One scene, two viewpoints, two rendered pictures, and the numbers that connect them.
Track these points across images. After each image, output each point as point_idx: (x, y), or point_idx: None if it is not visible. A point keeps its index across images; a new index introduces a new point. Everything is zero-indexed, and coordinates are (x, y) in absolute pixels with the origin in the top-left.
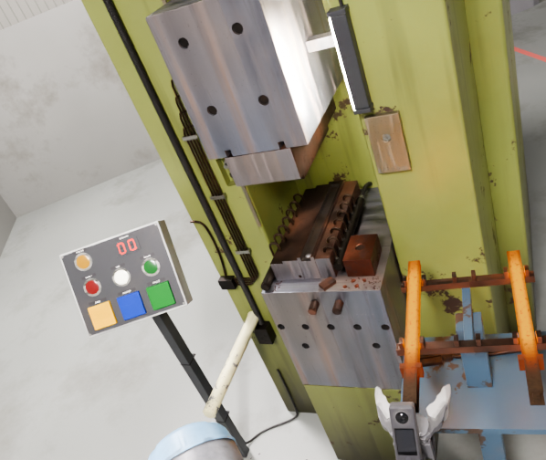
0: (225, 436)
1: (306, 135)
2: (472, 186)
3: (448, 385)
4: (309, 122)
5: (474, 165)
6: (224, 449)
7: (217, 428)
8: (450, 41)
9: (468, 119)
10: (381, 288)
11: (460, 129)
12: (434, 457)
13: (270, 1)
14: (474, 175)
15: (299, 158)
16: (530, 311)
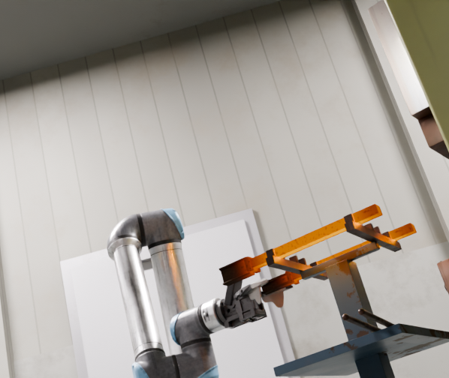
0: (165, 211)
1: (410, 107)
2: (445, 144)
3: (265, 279)
4: (423, 96)
5: None
6: (158, 211)
7: (170, 211)
8: (387, 4)
9: None
10: (440, 263)
11: (418, 81)
12: (239, 316)
13: (388, 12)
14: None
15: (432, 129)
16: (293, 239)
